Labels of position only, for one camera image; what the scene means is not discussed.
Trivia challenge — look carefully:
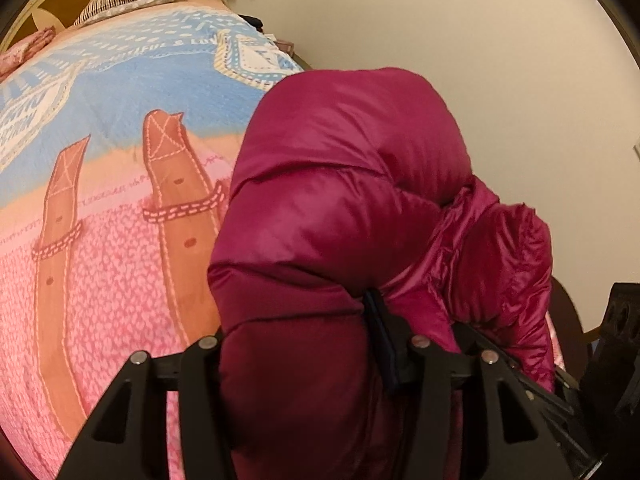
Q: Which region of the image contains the pink floral cloth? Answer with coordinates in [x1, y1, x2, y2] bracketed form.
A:
[0, 27, 56, 77]

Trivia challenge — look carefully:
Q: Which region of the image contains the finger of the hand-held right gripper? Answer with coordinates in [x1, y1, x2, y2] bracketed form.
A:
[451, 320, 602, 480]

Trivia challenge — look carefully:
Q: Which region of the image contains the dark wooden furniture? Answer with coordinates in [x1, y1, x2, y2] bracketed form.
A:
[547, 277, 590, 377]

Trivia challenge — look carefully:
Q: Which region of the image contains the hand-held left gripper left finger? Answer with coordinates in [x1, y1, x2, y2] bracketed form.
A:
[57, 329, 227, 480]

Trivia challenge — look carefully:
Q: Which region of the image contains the blue and pink printed blanket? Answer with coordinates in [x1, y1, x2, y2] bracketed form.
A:
[0, 0, 313, 480]

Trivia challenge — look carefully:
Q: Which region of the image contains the cream headboard with star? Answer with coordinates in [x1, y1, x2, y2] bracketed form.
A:
[0, 0, 226, 51]

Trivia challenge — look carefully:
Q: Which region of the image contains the dark cloth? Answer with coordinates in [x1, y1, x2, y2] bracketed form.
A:
[244, 14, 312, 70]

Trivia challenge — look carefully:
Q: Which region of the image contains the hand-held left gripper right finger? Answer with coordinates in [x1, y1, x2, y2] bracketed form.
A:
[362, 290, 577, 480]

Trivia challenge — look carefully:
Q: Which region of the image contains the magenta puffer jacket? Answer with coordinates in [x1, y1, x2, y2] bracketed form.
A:
[206, 65, 557, 480]

